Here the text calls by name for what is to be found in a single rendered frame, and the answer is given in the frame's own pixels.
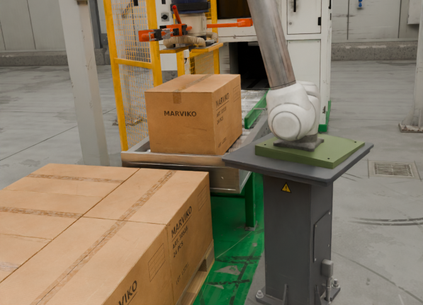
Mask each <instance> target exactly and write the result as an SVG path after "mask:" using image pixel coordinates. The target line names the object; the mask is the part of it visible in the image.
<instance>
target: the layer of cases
mask: <svg viewBox="0 0 423 305"><path fill-rule="evenodd" d="M212 239H213V233H212V213H211V202H210V182H209V172H203V171H180V170H158V169H146V168H141V169H140V168H123V167H111V166H88V165H76V164H54V163H49V164H47V165H45V166H44V167H42V168H40V169H38V170H36V171H34V172H32V173H31V174H29V175H27V176H25V177H24V178H22V179H20V180H18V181H16V182H14V183H12V184H11V185H9V186H7V187H5V188H4V189H2V190H0V305H176V303H177V301H178V299H179V297H180V296H181V294H182V292H183V290H184V288H185V287H186V285H187V283H188V282H189V280H190V278H191V276H192V274H193V273H194V271H195V269H196V267H197V266H198V264H199V262H200V260H201V259H202V257H203V255H204V253H205V251H206V249H207V248H208V246H209V244H210V243H211V241H212Z"/></svg>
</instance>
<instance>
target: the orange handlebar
mask: <svg viewBox="0 0 423 305"><path fill-rule="evenodd" d="M242 25H245V21H240V22H237V23H219V24H207V25H206V26H207V28H223V27H236V26H242ZM191 29H192V26H187V28H186V31H188V30H191ZM142 38H149V34H148V33H144V34H142Z"/></svg>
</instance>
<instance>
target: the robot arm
mask: <svg viewBox="0 0 423 305"><path fill-rule="evenodd" d="M161 1H162V4H166V0H161ZM247 2H248V5H249V10H250V12H251V17H252V21H253V24H254V29H255V31H256V36H257V40H258V43H259V48H260V50H261V55H262V59H263V62H264V66H265V69H266V74H267V77H268V81H269V85H270V88H271V89H270V90H269V91H268V93H267V95H266V103H267V108H268V125H269V128H270V130H271V132H272V133H273V134H274V135H275V136H276V137H277V138H278V140H277V141H274V142H273V146H279V147H288V148H292V149H300V150H304V151H308V152H314V151H315V148H316V147H317V146H319V145H320V144H321V143H323V142H324V139H323V138H320V137H318V127H319V120H320V107H321V96H320V92H319V89H318V87H317V86H316V85H315V84H314V83H313V82H309V81H296V79H295V75H294V72H293V67H292V64H291V59H290V55H289V52H288V47H287V44H286V40H285V35H284V32H283V28H282V25H281V20H280V17H279V13H278V8H277V5H276V0H247ZM133 3H134V6H138V0H133Z"/></svg>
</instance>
